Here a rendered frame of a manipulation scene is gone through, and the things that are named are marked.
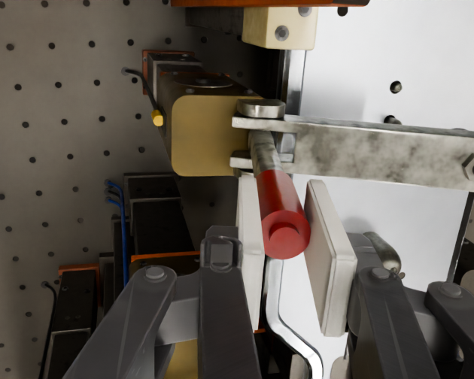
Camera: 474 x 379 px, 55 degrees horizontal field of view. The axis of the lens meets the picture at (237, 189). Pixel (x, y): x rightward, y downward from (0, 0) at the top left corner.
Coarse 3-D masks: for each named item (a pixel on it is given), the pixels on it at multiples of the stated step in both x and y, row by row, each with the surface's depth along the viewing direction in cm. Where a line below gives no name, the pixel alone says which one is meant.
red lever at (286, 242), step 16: (256, 144) 28; (272, 144) 28; (256, 160) 25; (272, 160) 25; (256, 176) 25; (272, 176) 21; (288, 176) 22; (272, 192) 20; (288, 192) 20; (272, 208) 18; (288, 208) 18; (272, 224) 18; (288, 224) 18; (304, 224) 18; (272, 240) 18; (288, 240) 18; (304, 240) 18; (272, 256) 18; (288, 256) 18
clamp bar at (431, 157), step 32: (256, 128) 30; (288, 128) 30; (320, 128) 30; (352, 128) 29; (384, 128) 29; (416, 128) 30; (288, 160) 31; (320, 160) 30; (352, 160) 30; (384, 160) 30; (416, 160) 29; (448, 160) 29
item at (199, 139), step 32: (160, 64) 52; (192, 64) 53; (160, 96) 38; (192, 96) 30; (224, 96) 31; (256, 96) 32; (160, 128) 39; (192, 128) 31; (224, 128) 32; (192, 160) 32; (224, 160) 33
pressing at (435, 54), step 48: (384, 0) 37; (432, 0) 38; (336, 48) 37; (384, 48) 38; (432, 48) 39; (288, 96) 37; (336, 96) 39; (384, 96) 40; (432, 96) 41; (288, 144) 39; (336, 192) 42; (384, 192) 43; (432, 192) 45; (384, 240) 45; (432, 240) 47; (288, 288) 45; (288, 336) 47
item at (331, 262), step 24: (312, 192) 19; (312, 216) 18; (336, 216) 16; (312, 240) 18; (336, 240) 15; (312, 264) 17; (336, 264) 14; (312, 288) 17; (336, 288) 14; (336, 312) 14; (336, 336) 15
